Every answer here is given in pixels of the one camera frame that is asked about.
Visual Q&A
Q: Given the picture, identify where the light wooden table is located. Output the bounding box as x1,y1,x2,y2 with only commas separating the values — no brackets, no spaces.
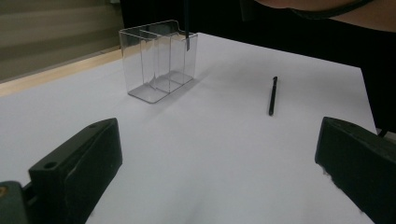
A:
0,48,123,98

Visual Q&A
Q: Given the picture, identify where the clear plastic divided organizer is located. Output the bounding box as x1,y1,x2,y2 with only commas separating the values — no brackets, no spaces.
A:
119,19,199,105

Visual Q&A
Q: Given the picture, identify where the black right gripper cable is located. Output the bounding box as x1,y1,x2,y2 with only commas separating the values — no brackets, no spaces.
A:
289,0,377,21

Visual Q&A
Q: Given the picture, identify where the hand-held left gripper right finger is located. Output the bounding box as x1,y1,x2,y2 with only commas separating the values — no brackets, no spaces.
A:
315,116,396,224

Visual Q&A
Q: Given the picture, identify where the black pen with silver end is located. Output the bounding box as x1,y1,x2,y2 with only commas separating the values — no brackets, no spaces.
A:
268,76,278,117

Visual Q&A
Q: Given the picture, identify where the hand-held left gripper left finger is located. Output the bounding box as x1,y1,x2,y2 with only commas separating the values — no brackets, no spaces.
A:
27,117,123,224

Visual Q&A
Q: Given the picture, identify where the white table sheet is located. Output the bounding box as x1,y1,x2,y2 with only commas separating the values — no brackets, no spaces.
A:
0,32,379,224

